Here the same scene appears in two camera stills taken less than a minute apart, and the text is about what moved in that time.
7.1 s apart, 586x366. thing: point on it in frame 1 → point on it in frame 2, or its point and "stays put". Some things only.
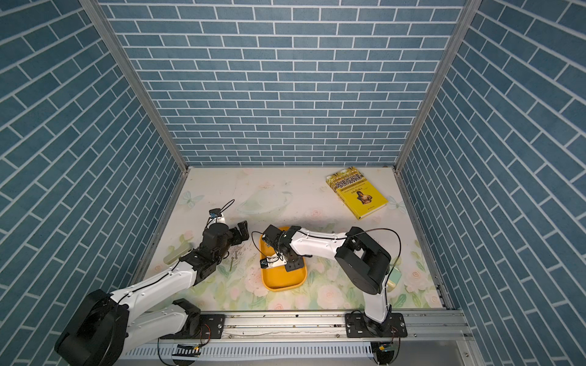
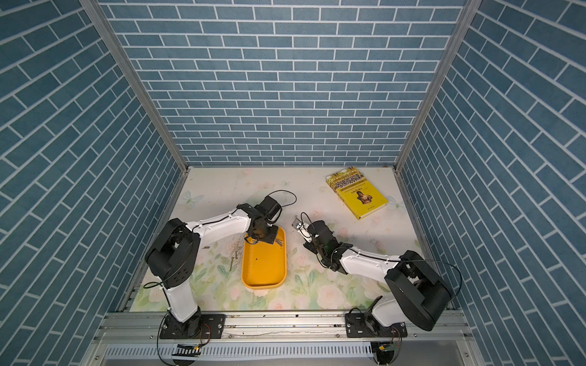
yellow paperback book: (361, 196) stays put
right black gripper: (295, 265) → (310, 247)
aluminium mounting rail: (391, 325) stays put
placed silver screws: (232, 259) stays put
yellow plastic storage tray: (277, 278) → (264, 264)
